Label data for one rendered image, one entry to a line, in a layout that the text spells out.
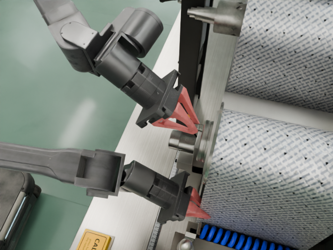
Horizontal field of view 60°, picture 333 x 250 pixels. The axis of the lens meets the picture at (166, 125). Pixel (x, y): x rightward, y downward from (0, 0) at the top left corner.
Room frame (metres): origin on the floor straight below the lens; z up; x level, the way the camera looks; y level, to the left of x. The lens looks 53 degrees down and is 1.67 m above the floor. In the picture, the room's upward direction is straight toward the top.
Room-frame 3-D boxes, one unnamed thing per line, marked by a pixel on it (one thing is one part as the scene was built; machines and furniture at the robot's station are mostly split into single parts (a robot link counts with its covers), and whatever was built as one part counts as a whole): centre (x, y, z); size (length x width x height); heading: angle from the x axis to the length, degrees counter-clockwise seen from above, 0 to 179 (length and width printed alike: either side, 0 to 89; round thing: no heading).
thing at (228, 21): (0.53, -0.13, 1.33); 0.06 x 0.06 x 0.06; 74
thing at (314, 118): (0.36, -0.24, 1.17); 0.26 x 0.12 x 0.12; 74
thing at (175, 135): (0.33, -0.02, 1.18); 0.04 x 0.02 x 0.04; 164
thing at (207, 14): (0.54, -0.07, 1.33); 0.06 x 0.03 x 0.03; 74
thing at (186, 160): (0.32, -0.05, 1.05); 0.06 x 0.05 x 0.31; 74
